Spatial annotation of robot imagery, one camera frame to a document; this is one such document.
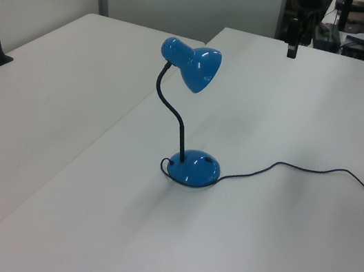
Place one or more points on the blue gooseneck desk lamp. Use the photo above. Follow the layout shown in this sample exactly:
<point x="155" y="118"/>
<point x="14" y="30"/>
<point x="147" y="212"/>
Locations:
<point x="193" y="173"/>

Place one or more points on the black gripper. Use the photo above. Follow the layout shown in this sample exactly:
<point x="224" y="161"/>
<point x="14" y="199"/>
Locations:
<point x="293" y="30"/>

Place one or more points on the black device with green parts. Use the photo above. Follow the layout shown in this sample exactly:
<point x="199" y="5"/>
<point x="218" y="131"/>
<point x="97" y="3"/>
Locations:
<point x="328" y="36"/>

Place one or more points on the black electronics box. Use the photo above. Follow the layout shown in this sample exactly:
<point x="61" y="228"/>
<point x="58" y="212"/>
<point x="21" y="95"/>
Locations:
<point x="359" y="48"/>

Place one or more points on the thin black background pole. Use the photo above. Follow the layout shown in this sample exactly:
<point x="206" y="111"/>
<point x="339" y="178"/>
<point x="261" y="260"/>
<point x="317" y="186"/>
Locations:
<point x="344" y="13"/>

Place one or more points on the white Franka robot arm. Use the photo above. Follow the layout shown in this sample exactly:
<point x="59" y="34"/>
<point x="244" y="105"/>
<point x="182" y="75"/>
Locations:
<point x="307" y="8"/>

